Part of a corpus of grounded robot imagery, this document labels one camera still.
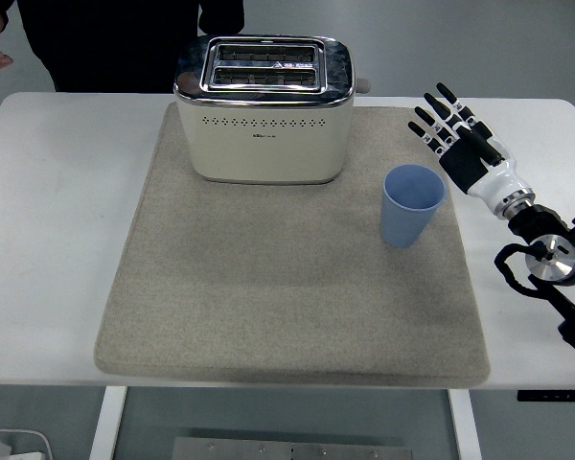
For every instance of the blue plastic cup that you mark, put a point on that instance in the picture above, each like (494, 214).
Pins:
(405, 220)

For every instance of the grey felt mat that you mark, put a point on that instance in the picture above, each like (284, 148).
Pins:
(268, 297)

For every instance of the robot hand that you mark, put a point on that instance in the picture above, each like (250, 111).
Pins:
(496, 179)

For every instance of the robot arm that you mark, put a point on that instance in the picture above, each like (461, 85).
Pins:
(551, 261)

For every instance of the black table control panel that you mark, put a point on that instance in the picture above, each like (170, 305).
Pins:
(556, 396)

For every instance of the cream and chrome toaster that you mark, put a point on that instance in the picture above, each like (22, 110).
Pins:
(263, 139)

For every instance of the white table leg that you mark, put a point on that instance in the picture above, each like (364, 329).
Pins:
(106, 426)
(466, 426)

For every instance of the white rounded tray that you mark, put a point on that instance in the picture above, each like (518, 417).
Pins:
(33, 443)

